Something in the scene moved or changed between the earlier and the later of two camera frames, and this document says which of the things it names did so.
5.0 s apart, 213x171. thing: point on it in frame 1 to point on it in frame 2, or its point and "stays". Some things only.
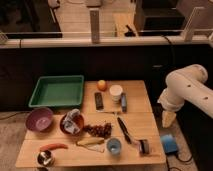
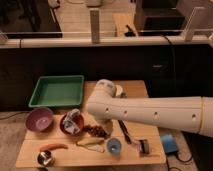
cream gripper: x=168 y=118 to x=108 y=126
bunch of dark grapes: x=103 y=130 stays
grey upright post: x=94 y=26 stays
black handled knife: x=126 y=133 stays
